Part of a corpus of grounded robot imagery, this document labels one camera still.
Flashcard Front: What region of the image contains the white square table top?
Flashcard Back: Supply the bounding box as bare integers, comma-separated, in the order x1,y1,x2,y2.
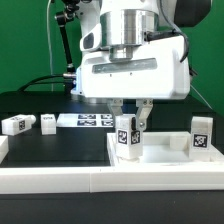
107,132,224,166

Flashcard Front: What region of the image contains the black cable bundle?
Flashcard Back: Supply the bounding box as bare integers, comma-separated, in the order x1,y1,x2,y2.
17,73,77,93

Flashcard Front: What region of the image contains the white cable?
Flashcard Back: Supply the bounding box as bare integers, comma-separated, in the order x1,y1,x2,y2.
46,0,55,92

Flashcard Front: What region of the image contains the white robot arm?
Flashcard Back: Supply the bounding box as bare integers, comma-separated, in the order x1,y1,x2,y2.
72,0,212,131

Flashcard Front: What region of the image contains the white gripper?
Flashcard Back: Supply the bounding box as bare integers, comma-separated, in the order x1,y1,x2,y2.
80,36,190,131

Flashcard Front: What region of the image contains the white U-shaped obstacle fence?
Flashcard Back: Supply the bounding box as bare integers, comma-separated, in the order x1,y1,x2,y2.
0,134,224,195

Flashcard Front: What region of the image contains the white marker base plate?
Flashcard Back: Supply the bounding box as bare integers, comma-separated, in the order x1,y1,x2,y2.
57,113,113,127

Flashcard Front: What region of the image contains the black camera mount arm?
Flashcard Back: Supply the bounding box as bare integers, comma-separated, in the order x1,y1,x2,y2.
55,0,80,78

